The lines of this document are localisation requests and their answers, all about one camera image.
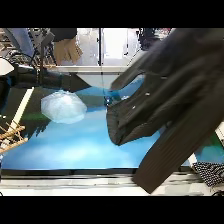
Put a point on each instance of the black white patterned garment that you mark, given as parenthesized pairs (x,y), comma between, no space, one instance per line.
(210,173)

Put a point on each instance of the person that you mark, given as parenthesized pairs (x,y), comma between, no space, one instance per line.
(67,49)

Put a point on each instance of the silver frame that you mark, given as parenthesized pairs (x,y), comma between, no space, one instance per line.
(66,187)

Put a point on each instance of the dark grey long-sleeved shirt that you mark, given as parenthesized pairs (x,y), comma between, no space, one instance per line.
(173,100)

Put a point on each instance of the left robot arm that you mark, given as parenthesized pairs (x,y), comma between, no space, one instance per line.
(33,78)

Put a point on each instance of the pale blue garment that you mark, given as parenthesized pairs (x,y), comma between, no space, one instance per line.
(63,107)

